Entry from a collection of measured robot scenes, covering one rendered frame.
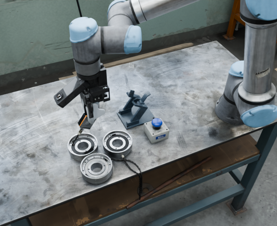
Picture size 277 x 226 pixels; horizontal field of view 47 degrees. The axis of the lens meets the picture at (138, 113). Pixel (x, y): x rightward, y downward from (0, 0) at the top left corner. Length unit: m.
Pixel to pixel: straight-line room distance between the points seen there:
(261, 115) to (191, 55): 0.65
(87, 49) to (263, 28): 0.47
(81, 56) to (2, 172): 0.51
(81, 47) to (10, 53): 1.85
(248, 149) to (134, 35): 0.91
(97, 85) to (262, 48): 0.49
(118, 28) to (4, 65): 1.95
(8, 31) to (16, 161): 1.56
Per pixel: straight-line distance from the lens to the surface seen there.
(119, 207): 1.32
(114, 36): 0.87
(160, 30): 3.05
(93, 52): 0.89
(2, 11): 2.54
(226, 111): 1.28
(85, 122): 1.08
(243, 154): 1.55
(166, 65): 1.55
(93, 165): 1.10
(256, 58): 0.98
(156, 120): 1.16
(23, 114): 1.36
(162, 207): 1.95
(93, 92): 0.98
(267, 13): 0.87
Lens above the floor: 1.70
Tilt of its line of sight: 44 degrees down
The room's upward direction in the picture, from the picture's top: 1 degrees clockwise
